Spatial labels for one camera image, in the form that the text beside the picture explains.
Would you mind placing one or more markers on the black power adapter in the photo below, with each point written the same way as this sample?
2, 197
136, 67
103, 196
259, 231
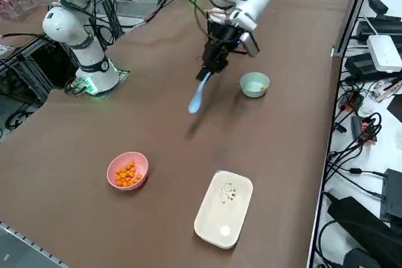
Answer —
361, 64

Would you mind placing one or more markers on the upright frame post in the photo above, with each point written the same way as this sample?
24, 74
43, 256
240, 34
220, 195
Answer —
355, 10

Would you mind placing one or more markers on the orange popcorn pile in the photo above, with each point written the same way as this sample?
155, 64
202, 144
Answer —
125, 175

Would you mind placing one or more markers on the cream rectangular tray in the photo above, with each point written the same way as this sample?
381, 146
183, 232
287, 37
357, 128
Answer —
220, 211

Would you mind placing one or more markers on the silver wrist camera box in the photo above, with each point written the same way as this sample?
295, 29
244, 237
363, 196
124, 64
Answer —
250, 44

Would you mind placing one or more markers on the black flat box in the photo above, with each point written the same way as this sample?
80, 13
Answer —
392, 196

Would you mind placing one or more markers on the red and black device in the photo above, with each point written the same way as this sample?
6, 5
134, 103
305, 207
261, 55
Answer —
351, 101

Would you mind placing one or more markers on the large black case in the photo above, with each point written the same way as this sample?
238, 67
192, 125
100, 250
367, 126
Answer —
361, 227

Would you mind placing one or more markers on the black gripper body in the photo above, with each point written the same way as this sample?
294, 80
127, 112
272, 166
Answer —
223, 37

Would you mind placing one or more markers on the green bowl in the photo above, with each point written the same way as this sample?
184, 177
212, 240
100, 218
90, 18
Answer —
251, 87

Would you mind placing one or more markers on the blue plastic spoon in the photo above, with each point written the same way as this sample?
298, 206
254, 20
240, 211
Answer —
196, 98

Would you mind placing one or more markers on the white router box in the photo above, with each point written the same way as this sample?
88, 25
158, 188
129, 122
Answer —
384, 53

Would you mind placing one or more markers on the pink bowl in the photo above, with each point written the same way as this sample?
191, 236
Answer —
111, 175

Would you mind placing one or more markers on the black adapter with orange plug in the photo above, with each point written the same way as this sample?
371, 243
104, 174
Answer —
361, 130

